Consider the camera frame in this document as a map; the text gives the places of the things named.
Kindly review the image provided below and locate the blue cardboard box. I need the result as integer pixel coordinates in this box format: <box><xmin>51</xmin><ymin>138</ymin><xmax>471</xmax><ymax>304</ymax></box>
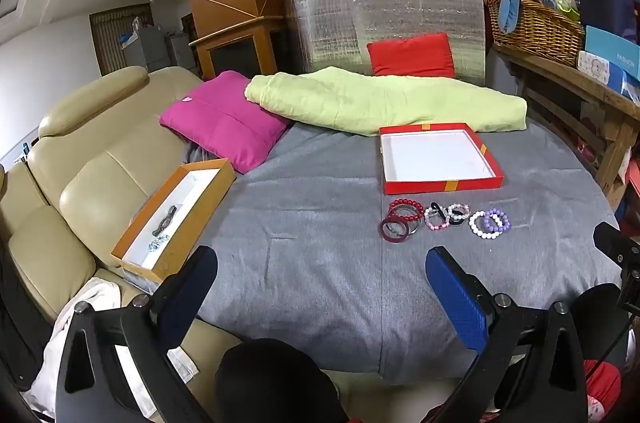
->
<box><xmin>584</xmin><ymin>26</ymin><xmax>640</xmax><ymax>81</ymax></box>

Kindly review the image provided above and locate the purple bead bracelet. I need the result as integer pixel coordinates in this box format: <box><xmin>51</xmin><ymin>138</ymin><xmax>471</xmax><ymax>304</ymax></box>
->
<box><xmin>482</xmin><ymin>208</ymin><xmax>511</xmax><ymax>234</ymax></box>

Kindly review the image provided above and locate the white patterned box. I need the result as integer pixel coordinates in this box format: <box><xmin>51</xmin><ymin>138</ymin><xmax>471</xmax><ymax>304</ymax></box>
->
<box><xmin>576</xmin><ymin>50</ymin><xmax>626</xmax><ymax>86</ymax></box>

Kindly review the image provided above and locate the red cloth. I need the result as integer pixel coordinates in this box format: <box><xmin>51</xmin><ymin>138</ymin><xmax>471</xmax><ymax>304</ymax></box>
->
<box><xmin>582</xmin><ymin>360</ymin><xmax>623</xmax><ymax>423</ymax></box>

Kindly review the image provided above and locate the silver foil board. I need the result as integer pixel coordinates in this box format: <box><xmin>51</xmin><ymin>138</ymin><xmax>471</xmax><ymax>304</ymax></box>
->
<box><xmin>283</xmin><ymin>0</ymin><xmax>487</xmax><ymax>86</ymax></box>

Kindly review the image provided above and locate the magenta pillow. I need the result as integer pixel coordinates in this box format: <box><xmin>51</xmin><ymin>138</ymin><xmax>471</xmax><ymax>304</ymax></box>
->
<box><xmin>160</xmin><ymin>70</ymin><xmax>291</xmax><ymax>174</ymax></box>

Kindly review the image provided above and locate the red pillow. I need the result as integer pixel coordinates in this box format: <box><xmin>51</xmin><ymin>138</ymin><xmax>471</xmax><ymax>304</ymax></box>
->
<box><xmin>366</xmin><ymin>33</ymin><xmax>456</xmax><ymax>79</ymax></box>

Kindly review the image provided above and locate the wicker basket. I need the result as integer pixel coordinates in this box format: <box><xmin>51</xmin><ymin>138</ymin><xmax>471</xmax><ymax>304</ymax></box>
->
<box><xmin>484</xmin><ymin>0</ymin><xmax>586</xmax><ymax>66</ymax></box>

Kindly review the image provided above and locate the grey blanket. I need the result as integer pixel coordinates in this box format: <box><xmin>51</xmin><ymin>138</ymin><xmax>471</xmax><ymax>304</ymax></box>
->
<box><xmin>122</xmin><ymin>118</ymin><xmax>626</xmax><ymax>386</ymax></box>

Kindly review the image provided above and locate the wooden bench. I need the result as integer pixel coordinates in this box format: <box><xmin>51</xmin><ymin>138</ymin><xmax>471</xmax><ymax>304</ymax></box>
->
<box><xmin>492</xmin><ymin>43</ymin><xmax>640</xmax><ymax>199</ymax></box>

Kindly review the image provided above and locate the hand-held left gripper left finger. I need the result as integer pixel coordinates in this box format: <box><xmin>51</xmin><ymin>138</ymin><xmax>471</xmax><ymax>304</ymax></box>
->
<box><xmin>55</xmin><ymin>245</ymin><xmax>219</xmax><ymax>423</ymax></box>

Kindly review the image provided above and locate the silver bangle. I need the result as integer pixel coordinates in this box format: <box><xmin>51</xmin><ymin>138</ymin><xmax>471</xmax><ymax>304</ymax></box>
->
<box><xmin>395</xmin><ymin>215</ymin><xmax>425</xmax><ymax>236</ymax></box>

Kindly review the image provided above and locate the white cloth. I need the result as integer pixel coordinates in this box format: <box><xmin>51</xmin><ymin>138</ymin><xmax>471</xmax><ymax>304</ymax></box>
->
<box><xmin>22</xmin><ymin>275</ymin><xmax>201</xmax><ymax>419</ymax></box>

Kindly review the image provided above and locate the blue cloth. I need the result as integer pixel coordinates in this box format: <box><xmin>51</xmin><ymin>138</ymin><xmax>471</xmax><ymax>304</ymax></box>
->
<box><xmin>497</xmin><ymin>0</ymin><xmax>543</xmax><ymax>35</ymax></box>

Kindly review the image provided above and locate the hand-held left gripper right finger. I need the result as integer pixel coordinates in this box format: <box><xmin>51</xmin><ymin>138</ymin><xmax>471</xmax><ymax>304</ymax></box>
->
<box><xmin>425</xmin><ymin>245</ymin><xmax>586</xmax><ymax>423</ymax></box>

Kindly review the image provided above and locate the person's dark trouser leg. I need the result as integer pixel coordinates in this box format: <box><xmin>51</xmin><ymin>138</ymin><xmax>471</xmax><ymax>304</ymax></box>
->
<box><xmin>215</xmin><ymin>338</ymin><xmax>351</xmax><ymax>423</ymax></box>

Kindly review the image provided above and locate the red bead bracelet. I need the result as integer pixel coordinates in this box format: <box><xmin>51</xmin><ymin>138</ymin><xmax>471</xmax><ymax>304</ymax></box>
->
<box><xmin>388</xmin><ymin>198</ymin><xmax>425</xmax><ymax>224</ymax></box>

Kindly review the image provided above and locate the red shallow box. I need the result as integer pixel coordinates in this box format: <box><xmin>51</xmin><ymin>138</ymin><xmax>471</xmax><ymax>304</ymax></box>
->
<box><xmin>378</xmin><ymin>122</ymin><xmax>505</xmax><ymax>195</ymax></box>

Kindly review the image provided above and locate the orange shallow box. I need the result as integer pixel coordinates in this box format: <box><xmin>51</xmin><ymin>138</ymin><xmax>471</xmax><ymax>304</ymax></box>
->
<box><xmin>110</xmin><ymin>158</ymin><xmax>237</xmax><ymax>284</ymax></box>

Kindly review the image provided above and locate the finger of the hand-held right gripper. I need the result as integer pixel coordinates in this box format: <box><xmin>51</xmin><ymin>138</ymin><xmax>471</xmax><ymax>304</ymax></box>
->
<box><xmin>593</xmin><ymin>222</ymin><xmax>640</xmax><ymax>265</ymax></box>

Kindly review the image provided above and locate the grey cabinet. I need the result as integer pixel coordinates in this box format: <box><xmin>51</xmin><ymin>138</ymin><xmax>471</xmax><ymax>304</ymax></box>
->
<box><xmin>122</xmin><ymin>26</ymin><xmax>167</xmax><ymax>71</ymax></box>

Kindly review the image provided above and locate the pink white bead bracelet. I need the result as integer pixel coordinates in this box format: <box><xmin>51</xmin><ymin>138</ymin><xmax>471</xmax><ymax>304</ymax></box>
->
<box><xmin>424</xmin><ymin>206</ymin><xmax>451</xmax><ymax>231</ymax></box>

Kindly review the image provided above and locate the light green blanket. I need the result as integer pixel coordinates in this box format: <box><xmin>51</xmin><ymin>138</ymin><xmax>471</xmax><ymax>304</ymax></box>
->
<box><xmin>244</xmin><ymin>66</ymin><xmax>528</xmax><ymax>136</ymax></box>

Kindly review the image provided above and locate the pale pink crystal bracelet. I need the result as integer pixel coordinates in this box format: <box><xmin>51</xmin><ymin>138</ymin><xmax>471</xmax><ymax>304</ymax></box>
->
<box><xmin>446</xmin><ymin>203</ymin><xmax>472</xmax><ymax>224</ymax></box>

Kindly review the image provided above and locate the beige leather sofa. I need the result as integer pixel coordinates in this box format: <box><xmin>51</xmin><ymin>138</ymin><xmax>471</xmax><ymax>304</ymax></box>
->
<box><xmin>0</xmin><ymin>66</ymin><xmax>241</xmax><ymax>404</ymax></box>

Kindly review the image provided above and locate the dark red bangle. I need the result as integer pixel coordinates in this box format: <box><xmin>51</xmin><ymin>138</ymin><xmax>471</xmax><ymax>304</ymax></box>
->
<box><xmin>380</xmin><ymin>216</ymin><xmax>412</xmax><ymax>244</ymax></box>

